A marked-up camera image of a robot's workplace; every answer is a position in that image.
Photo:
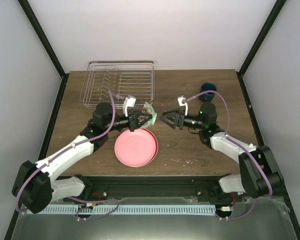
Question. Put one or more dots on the red plate underneath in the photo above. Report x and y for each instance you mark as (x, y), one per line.
(156, 146)

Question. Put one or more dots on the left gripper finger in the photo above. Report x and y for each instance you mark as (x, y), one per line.
(143, 123)
(143, 115)

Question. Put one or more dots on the wire dish rack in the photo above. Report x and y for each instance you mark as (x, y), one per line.
(123, 78)

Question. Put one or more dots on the green floral bowl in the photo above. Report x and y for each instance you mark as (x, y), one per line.
(148, 109)

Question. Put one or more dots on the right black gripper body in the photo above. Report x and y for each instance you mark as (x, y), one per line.
(180, 123)

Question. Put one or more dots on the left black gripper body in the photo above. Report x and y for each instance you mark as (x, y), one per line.
(132, 120)

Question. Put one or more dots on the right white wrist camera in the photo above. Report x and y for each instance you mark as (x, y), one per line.
(182, 101)

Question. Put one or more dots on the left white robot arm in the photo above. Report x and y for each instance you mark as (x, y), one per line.
(37, 184)

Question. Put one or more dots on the light blue slotted strip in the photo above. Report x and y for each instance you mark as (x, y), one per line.
(68, 209)

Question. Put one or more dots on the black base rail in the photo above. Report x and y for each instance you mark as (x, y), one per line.
(203, 188)

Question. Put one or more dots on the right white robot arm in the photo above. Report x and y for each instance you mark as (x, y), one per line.
(259, 174)

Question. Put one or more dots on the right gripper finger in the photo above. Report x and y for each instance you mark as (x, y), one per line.
(169, 123)
(168, 116)

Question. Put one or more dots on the pink plate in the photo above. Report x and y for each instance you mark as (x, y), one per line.
(134, 148)

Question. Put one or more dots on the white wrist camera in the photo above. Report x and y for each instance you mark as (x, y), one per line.
(182, 101)
(129, 102)

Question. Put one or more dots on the dark blue mug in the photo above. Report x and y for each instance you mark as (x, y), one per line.
(209, 90)

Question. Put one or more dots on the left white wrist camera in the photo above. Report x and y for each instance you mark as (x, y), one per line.
(129, 102)

